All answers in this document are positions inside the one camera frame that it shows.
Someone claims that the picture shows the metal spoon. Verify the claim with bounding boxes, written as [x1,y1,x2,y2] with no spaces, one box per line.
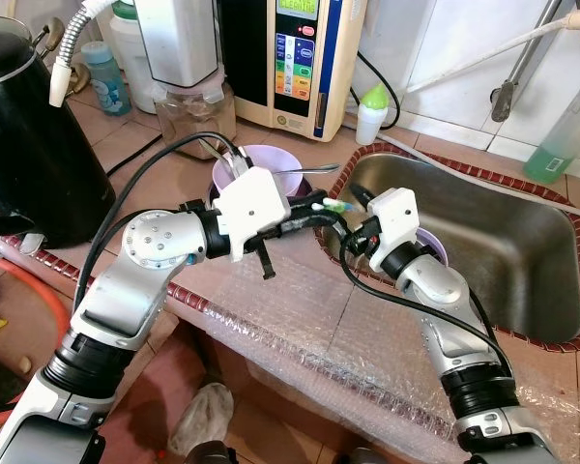
[271,162,341,181]

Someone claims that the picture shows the light purple plastic bowl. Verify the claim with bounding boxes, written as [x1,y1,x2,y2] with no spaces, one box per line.
[211,145,303,209]

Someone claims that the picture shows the small purple dish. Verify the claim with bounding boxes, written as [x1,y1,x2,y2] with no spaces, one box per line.
[414,227,450,272]

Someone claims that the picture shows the small white bottle green tip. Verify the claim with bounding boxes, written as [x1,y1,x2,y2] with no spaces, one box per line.
[355,82,390,146]

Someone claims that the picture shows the clear bubble wrap sheet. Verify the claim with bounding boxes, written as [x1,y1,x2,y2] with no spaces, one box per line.
[169,261,562,464]

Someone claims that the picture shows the stainless steel sink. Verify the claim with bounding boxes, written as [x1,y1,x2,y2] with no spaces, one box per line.
[314,140,580,354]

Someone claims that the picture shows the clear glass jar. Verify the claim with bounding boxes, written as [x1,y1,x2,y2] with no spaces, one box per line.
[155,82,238,160]

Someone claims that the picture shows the beige water ionizer machine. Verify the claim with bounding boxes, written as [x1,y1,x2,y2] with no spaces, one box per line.
[217,0,368,143]

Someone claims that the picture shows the white faucet pipe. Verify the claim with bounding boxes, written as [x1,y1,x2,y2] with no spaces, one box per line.
[406,5,580,98]

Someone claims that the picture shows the green dish soap bottle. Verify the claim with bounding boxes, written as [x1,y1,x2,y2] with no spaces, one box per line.
[522,82,580,185]

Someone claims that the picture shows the silver grey filter housing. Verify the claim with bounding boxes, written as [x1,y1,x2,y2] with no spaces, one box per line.
[133,0,221,88]

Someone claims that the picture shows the teal plastic bottle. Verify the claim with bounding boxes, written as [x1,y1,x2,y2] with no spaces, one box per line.
[80,41,133,117]

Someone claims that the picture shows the white bottle green cap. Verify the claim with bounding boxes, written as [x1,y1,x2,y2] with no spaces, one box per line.
[109,0,160,115]

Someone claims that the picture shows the black electric kettle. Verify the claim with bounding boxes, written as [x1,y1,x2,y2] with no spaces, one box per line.
[0,14,117,249]

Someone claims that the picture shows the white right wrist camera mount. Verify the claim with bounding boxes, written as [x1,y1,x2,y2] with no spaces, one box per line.
[365,188,426,272]

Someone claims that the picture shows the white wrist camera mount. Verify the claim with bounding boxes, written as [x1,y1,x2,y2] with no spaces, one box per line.
[365,188,426,272]
[216,166,293,262]

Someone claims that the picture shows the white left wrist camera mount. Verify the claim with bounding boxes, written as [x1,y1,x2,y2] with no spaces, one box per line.
[216,166,293,262]

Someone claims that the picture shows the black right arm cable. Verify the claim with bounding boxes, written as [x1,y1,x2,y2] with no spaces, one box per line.
[338,208,513,378]

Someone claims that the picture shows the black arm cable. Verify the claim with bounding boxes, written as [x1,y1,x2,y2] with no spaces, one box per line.
[338,208,513,378]
[72,130,243,310]

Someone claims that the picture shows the black ionizer power cable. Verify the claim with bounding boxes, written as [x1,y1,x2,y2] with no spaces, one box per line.
[348,48,402,131]

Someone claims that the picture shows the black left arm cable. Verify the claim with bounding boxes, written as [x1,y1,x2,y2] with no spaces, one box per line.
[72,130,243,310]

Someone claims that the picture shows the grey metal hanging handle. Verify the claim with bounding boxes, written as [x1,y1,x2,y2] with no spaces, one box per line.
[490,0,566,124]

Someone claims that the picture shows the orange hose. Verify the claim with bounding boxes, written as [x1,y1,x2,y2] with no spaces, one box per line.
[0,251,71,339]

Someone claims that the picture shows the flexible metal hose white tip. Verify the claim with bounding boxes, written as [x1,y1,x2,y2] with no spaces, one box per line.
[48,0,112,107]

